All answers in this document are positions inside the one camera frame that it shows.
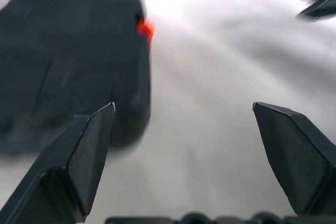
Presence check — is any black plastic tool case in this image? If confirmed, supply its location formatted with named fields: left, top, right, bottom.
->
left=0, top=0, right=156, bottom=155

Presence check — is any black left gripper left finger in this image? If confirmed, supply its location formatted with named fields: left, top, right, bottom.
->
left=0, top=101, right=117, bottom=224

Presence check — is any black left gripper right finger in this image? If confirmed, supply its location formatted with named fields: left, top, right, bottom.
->
left=251, top=101, right=336, bottom=216

